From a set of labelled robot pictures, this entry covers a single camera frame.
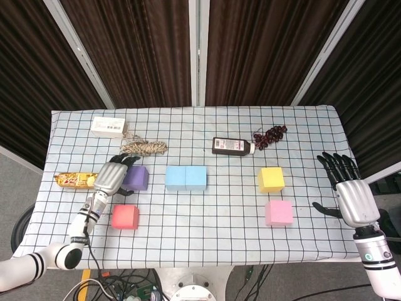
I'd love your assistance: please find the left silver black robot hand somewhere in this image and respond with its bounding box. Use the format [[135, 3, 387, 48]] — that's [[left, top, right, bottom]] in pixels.
[[93, 153, 142, 198]]

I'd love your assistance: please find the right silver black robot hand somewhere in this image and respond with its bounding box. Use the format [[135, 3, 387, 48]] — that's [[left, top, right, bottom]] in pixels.
[[312, 152, 382, 228]]

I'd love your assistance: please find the purple foam cube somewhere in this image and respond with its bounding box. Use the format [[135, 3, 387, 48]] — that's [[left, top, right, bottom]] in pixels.
[[122, 165, 150, 191]]

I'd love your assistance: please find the red foam cube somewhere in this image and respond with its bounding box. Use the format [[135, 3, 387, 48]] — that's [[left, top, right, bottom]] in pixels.
[[111, 204, 140, 230]]

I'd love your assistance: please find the yellow foam cube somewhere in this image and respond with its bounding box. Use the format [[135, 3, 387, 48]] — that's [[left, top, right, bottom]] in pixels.
[[258, 167, 286, 193]]

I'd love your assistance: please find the pink foam cube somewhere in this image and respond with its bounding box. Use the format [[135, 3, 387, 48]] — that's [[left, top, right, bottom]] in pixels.
[[264, 199, 294, 227]]

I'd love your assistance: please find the gold snack package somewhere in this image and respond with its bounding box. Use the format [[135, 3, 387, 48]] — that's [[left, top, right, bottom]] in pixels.
[[54, 172, 100, 189]]

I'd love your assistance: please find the black floor equipment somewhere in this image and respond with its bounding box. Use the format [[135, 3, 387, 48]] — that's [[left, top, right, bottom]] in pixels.
[[374, 208, 401, 244]]

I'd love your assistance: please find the white cardboard box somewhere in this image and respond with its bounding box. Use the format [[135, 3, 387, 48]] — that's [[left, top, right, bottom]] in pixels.
[[90, 116, 130, 139]]

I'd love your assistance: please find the black-checked pale blue tablecloth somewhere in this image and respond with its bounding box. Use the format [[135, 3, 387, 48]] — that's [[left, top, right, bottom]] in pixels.
[[12, 105, 382, 270]]

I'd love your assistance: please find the black round wheel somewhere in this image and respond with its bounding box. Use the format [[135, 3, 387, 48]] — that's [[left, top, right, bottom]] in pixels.
[[11, 203, 36, 253]]

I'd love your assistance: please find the dark red grape bunch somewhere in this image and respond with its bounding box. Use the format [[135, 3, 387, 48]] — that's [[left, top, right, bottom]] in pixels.
[[252, 124, 288, 151]]

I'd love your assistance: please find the green circuit board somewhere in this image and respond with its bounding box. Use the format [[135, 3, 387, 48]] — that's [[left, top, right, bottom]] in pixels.
[[134, 285, 157, 298]]

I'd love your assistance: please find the dark brown curtain panel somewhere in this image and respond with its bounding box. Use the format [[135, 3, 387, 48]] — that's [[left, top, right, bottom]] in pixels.
[[299, 0, 401, 179], [59, 0, 192, 109], [205, 0, 350, 107], [0, 0, 107, 170]]

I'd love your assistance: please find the dark brown labelled bottle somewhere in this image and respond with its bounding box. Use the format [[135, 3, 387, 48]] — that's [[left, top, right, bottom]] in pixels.
[[211, 137, 256, 157]]

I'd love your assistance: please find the white partition base rail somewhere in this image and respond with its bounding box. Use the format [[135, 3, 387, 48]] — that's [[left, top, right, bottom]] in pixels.
[[0, 145, 44, 175], [365, 171, 401, 186]]

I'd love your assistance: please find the twisted beige rope bundle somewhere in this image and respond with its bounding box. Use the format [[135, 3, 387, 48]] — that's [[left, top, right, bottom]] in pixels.
[[120, 133, 169, 157]]

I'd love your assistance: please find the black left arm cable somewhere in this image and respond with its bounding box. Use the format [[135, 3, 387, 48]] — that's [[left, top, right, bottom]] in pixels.
[[81, 194, 106, 277]]

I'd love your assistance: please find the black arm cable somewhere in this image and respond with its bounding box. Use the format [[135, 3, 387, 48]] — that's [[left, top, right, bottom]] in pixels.
[[272, 283, 373, 301], [81, 194, 106, 277]]

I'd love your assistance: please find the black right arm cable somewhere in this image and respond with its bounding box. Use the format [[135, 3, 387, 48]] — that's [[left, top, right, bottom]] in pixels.
[[272, 283, 373, 301]]

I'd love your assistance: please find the black floor cable tangle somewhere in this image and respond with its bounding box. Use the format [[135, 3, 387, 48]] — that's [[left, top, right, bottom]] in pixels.
[[90, 268, 164, 301]]

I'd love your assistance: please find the black floor cable bundle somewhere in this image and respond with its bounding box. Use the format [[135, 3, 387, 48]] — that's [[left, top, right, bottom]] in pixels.
[[242, 265, 275, 301]]

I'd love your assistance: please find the white partition frame post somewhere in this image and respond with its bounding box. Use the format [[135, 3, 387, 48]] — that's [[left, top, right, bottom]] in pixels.
[[187, 0, 211, 107], [290, 0, 367, 107], [42, 0, 116, 110]]

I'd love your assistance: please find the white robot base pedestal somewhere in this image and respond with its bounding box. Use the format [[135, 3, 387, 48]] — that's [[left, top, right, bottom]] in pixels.
[[158, 266, 234, 301]]

